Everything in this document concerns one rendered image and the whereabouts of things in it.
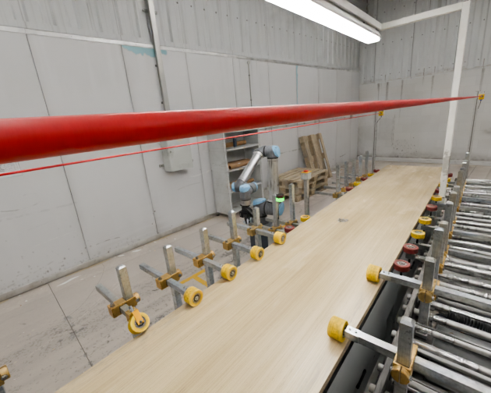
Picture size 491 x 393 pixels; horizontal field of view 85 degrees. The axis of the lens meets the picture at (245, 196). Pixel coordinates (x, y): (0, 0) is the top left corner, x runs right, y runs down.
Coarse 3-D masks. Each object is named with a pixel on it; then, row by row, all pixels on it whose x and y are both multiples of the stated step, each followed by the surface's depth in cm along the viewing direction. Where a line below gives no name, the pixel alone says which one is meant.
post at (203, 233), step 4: (200, 228) 158; (204, 228) 158; (200, 232) 159; (204, 232) 158; (200, 236) 160; (204, 236) 158; (200, 240) 161; (204, 240) 159; (208, 240) 161; (204, 244) 159; (208, 244) 161; (204, 248) 160; (208, 248) 162; (204, 252) 161; (208, 252) 162; (208, 268) 164; (212, 268) 166; (208, 272) 165; (212, 272) 167; (208, 276) 166; (212, 276) 167; (208, 280) 167; (212, 280) 168; (208, 284) 168; (212, 284) 168
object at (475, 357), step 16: (464, 240) 224; (448, 256) 183; (480, 288) 150; (416, 320) 132; (432, 336) 122; (464, 336) 134; (464, 352) 125; (384, 368) 96; (448, 368) 118; (384, 384) 91; (432, 384) 101
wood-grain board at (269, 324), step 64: (384, 192) 270; (320, 256) 162; (384, 256) 156; (192, 320) 119; (256, 320) 115; (320, 320) 112; (128, 384) 92; (192, 384) 90; (256, 384) 88; (320, 384) 86
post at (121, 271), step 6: (120, 264) 124; (120, 270) 122; (126, 270) 124; (120, 276) 122; (126, 276) 124; (120, 282) 124; (126, 282) 125; (126, 288) 125; (126, 294) 125; (132, 336) 134
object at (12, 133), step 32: (480, 96) 252; (0, 128) 5; (32, 128) 5; (64, 128) 5; (96, 128) 6; (128, 128) 6; (160, 128) 7; (192, 128) 8; (224, 128) 9; (256, 128) 10; (0, 160) 5
